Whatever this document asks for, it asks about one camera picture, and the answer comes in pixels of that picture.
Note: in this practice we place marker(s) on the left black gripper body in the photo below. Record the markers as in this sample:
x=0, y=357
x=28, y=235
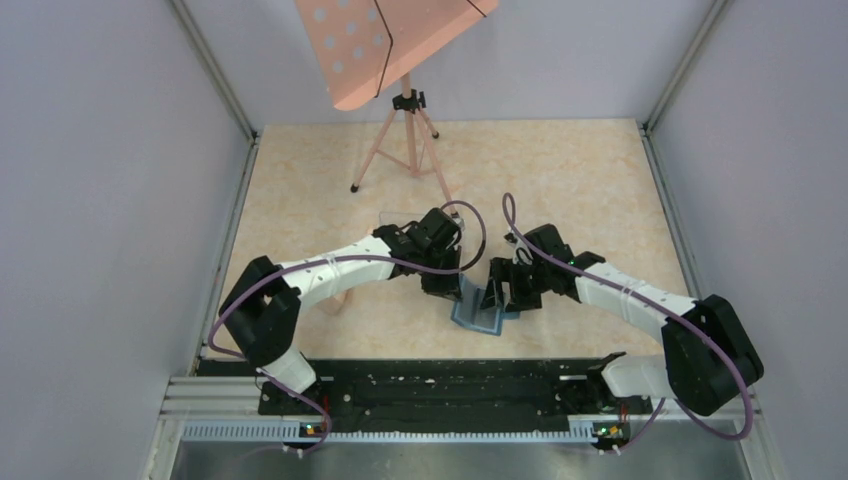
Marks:
x=438, y=283

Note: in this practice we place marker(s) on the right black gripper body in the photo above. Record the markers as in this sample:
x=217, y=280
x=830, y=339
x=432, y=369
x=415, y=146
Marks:
x=533, y=282

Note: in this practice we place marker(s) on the clear plastic box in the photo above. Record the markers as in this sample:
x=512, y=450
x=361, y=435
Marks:
x=398, y=223

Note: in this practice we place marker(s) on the teal card holder wallet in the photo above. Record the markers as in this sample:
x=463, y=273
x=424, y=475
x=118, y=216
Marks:
x=469, y=314

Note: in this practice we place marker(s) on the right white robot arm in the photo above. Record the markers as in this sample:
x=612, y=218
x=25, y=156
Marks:
x=706, y=349

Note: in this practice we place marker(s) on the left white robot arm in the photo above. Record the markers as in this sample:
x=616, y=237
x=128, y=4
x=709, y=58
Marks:
x=262, y=310

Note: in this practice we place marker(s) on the pink toy microphone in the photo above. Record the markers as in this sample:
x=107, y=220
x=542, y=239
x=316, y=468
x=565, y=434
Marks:
x=336, y=303

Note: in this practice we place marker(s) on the pink music stand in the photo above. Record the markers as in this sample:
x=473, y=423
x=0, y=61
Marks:
x=363, y=47

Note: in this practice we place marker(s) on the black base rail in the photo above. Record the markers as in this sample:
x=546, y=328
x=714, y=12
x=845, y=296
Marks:
x=453, y=396

